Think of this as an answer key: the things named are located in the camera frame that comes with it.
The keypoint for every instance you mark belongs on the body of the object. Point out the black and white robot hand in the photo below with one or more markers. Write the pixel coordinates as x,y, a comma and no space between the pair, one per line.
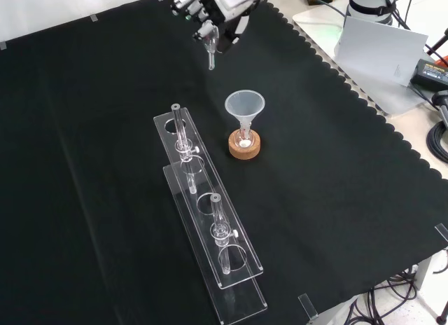
231,3

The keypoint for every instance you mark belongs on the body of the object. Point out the translucent plastic funnel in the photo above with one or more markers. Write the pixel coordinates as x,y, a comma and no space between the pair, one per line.
245,104

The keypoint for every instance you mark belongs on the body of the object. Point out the clear acrylic funnel stand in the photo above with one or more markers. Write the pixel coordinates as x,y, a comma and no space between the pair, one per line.
206,213

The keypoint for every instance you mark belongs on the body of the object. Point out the small round-bottom glass flask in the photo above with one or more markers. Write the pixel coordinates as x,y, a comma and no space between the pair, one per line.
244,141

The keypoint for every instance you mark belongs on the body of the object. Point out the grey standing card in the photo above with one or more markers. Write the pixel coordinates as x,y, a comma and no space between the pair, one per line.
378,48

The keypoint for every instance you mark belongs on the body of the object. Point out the pale base board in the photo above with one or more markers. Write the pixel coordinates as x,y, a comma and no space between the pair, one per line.
392,97

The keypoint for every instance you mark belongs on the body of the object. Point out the black table cloth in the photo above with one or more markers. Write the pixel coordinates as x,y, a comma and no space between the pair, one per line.
105,146

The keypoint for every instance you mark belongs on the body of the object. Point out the black and red tripod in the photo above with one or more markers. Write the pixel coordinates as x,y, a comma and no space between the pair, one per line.
437,46

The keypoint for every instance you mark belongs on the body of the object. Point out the black power adapter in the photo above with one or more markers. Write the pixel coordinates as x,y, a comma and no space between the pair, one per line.
432,74

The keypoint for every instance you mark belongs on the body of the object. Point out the clear cloth clip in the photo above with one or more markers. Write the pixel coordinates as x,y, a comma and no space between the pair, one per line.
308,306
442,232

